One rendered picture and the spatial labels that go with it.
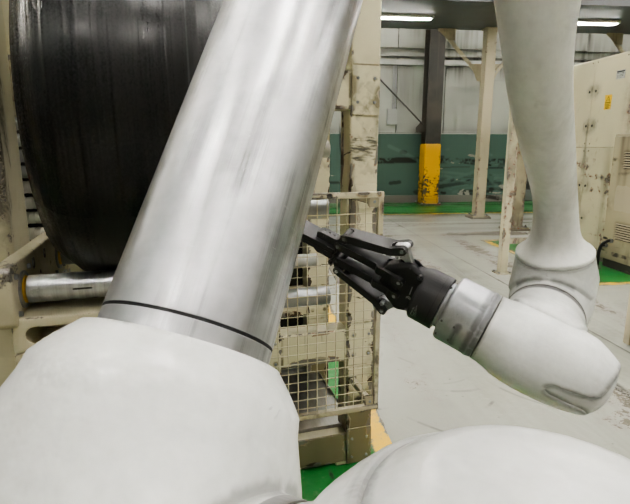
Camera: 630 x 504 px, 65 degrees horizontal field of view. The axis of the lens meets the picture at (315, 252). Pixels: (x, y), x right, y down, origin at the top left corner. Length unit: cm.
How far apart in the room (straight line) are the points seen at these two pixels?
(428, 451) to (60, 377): 15
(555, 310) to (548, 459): 50
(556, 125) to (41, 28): 62
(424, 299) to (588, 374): 20
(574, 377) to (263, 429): 46
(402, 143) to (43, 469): 1041
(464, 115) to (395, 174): 187
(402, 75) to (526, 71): 1019
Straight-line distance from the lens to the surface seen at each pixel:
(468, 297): 64
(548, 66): 53
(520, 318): 64
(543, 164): 62
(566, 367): 64
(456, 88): 1105
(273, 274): 28
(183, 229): 27
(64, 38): 75
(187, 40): 74
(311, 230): 73
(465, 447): 17
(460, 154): 1097
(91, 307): 91
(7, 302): 89
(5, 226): 98
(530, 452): 18
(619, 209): 538
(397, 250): 65
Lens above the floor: 113
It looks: 12 degrees down
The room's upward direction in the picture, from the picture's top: straight up
